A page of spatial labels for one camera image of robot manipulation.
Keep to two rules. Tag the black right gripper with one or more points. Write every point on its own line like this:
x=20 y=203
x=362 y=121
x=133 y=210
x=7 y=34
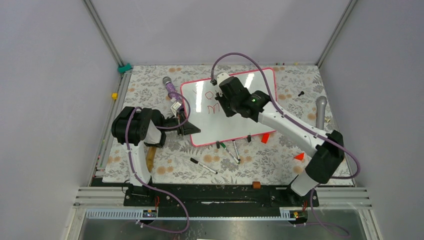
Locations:
x=221 y=97

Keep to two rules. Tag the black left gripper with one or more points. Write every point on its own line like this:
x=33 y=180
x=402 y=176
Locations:
x=188 y=128

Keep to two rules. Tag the pink framed whiteboard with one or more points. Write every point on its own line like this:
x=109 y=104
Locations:
x=208 y=115

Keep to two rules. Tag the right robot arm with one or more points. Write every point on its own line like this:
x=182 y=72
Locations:
x=324 y=149

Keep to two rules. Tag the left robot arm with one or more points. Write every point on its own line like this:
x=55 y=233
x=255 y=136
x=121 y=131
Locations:
x=136 y=128

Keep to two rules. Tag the black capped marker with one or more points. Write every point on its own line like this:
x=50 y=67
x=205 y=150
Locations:
x=203 y=166

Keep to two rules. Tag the green capped marker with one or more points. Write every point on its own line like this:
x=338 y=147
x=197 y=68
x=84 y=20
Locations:
x=230 y=153

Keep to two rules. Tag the purple glitter microphone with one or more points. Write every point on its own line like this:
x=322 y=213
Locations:
x=171 y=89

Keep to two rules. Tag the wooden rolling pin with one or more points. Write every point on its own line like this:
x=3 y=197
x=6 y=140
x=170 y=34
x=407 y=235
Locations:
x=149 y=159

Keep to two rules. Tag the small orange red block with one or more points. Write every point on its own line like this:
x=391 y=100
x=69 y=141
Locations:
x=265 y=138

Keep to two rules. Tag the blue capped marker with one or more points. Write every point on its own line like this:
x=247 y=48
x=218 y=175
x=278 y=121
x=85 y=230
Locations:
x=236 y=150

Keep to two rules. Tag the yellow small cube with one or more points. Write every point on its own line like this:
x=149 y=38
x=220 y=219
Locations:
x=114 y=96

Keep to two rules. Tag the brown small cube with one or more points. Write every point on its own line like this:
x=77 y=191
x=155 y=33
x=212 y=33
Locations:
x=256 y=184

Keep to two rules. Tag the silver microphone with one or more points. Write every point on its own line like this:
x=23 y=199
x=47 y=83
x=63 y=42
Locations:
x=321 y=103

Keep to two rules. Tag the red triangular block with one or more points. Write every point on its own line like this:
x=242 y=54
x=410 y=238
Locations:
x=300 y=157

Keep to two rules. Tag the teal corner clamp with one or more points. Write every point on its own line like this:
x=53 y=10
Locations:
x=124 y=68

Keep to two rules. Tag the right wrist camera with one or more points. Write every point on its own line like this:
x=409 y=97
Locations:
x=219 y=78

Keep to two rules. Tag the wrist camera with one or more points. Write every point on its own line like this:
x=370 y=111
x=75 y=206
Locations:
x=219 y=78
x=175 y=107

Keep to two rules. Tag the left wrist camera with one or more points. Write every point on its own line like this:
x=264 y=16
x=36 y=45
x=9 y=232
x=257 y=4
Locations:
x=175 y=107

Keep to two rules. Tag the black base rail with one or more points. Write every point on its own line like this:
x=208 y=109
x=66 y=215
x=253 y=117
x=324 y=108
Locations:
x=216 y=200

